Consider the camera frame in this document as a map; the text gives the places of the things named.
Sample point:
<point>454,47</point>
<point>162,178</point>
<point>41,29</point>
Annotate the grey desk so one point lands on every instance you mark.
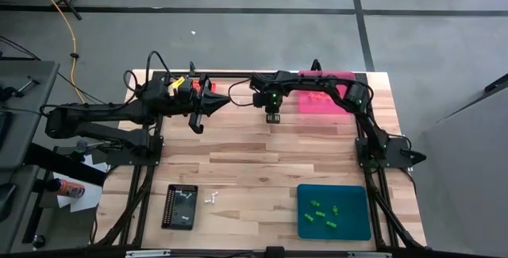
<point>29,147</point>

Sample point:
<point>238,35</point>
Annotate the small green plastic toy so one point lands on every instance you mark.
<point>309,217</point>
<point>335,209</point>
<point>315,202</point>
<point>331,224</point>
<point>320,213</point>

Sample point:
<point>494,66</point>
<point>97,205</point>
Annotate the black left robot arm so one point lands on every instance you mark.
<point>99,121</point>

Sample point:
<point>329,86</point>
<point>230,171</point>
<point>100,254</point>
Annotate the black aluminium table frame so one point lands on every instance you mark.
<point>238,74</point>

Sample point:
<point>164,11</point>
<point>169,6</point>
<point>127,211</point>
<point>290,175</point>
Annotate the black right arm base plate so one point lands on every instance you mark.
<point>399,156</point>

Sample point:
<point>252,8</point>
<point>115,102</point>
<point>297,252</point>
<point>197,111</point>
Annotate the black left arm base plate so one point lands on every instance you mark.
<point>135,156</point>

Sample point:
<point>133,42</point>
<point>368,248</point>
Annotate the silver metal bracket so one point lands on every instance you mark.
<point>147,253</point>
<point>369,255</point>

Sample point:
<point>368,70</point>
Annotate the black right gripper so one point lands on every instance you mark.
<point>270,101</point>

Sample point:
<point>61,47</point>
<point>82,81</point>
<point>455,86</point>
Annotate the black computer mouse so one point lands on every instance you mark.
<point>6,200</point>

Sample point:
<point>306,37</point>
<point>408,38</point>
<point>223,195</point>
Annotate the metal clamp tool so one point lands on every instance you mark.
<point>28,84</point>

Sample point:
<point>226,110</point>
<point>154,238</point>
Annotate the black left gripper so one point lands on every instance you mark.
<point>166,101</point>

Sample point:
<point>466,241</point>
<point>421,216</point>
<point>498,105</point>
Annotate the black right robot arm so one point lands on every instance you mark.
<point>317,83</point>

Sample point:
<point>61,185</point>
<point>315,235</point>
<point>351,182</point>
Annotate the black clamp bracket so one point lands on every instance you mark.
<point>315,65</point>
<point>191,67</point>

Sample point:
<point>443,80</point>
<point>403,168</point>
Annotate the grey plastic sheet partition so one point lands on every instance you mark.
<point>468,194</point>

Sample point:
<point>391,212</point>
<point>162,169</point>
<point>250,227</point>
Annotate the orange bottle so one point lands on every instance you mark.
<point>71,189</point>

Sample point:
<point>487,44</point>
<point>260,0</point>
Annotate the blue plastic bin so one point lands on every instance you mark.
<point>349,194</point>

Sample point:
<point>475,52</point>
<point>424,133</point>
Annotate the orange plastic basket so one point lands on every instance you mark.
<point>212,86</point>

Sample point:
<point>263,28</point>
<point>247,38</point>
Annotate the yellow tag label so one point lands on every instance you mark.
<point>177,82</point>

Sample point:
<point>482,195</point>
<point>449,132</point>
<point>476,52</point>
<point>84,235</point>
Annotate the black plastic basket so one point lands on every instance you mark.
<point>178,208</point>

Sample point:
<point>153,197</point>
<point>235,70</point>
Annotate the pink plastic bin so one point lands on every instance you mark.
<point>317,107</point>

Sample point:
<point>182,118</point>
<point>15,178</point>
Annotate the white paper sheets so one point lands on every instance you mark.
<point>93,194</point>

